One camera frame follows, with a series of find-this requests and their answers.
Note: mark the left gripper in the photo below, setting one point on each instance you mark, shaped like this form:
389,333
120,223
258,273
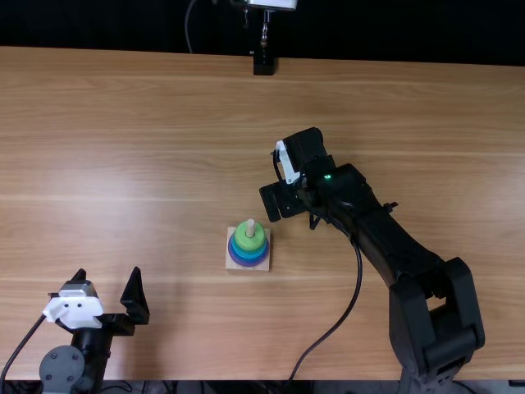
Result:
119,324

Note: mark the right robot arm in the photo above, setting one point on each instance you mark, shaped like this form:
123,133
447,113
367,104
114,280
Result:
389,246

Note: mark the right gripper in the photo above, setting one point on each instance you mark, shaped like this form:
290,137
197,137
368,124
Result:
307,147

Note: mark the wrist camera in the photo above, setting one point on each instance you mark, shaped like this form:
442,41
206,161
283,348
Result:
78,312
289,162

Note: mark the black clamp stand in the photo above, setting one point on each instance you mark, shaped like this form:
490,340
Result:
264,65

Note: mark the wooden peg base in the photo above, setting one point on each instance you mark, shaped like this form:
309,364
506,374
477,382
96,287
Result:
229,267

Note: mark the white mounted device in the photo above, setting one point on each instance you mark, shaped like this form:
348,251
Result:
272,3

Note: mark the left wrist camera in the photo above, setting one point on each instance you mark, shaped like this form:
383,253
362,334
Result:
78,312

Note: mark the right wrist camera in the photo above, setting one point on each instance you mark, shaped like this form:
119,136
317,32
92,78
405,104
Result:
289,162

